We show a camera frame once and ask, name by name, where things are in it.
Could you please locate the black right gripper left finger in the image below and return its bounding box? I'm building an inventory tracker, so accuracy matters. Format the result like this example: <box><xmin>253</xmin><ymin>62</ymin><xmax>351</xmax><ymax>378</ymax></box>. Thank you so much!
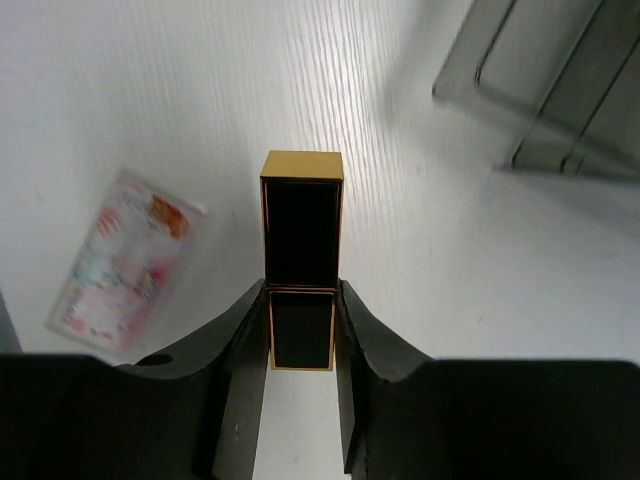
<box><xmin>1</xmin><ymin>282</ymin><xmax>268</xmax><ymax>479</ymax></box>

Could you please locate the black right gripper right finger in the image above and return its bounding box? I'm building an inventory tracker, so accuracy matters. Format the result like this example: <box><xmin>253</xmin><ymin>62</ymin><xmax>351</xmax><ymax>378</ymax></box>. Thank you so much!
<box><xmin>335</xmin><ymin>283</ymin><xmax>639</xmax><ymax>479</ymax></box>

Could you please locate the clear acrylic makeup organizer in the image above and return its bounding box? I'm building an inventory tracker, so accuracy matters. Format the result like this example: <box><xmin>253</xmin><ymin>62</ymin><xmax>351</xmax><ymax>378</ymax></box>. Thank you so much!
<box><xmin>432</xmin><ymin>1</ymin><xmax>639</xmax><ymax>181</ymax></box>

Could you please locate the clear nail sticker case right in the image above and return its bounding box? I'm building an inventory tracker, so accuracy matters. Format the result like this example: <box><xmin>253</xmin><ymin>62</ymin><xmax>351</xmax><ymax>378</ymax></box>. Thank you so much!
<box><xmin>45</xmin><ymin>169</ymin><xmax>206</xmax><ymax>356</ymax></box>

